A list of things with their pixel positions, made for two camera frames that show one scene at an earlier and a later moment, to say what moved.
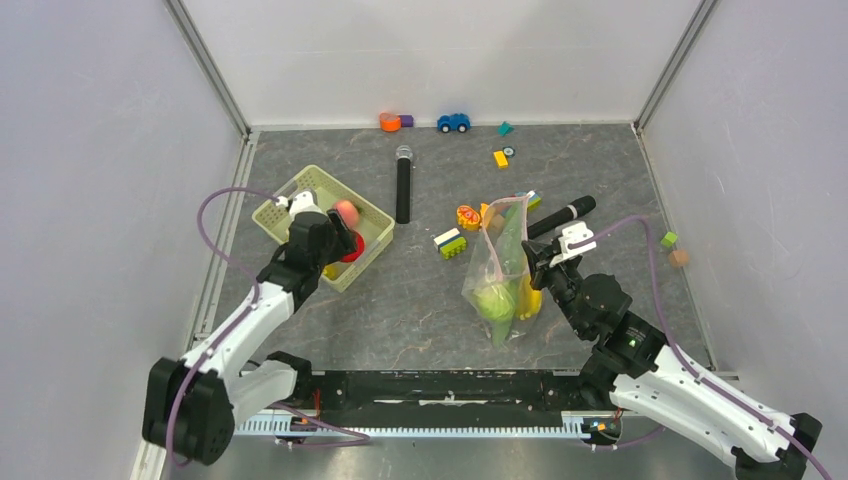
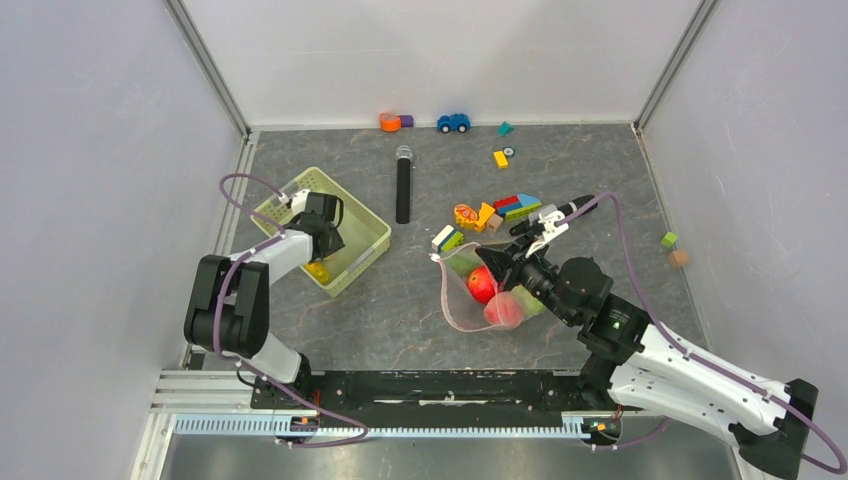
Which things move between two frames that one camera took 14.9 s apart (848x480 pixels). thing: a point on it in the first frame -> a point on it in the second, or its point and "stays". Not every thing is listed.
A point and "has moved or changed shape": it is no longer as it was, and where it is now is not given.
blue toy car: (456, 122) stays
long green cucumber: (509, 255) -> (464, 264)
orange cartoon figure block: (468, 217) stays
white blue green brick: (450, 244) stays
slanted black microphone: (579, 209) stays
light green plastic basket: (274, 219) stays
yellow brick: (501, 159) stays
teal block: (505, 128) stays
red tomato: (360, 248) -> (481, 284)
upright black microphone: (404, 156) stays
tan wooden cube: (679, 258) stays
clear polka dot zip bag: (497, 287) has moved or changed shape
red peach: (349, 213) -> (504, 309)
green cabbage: (495, 302) -> (531, 305)
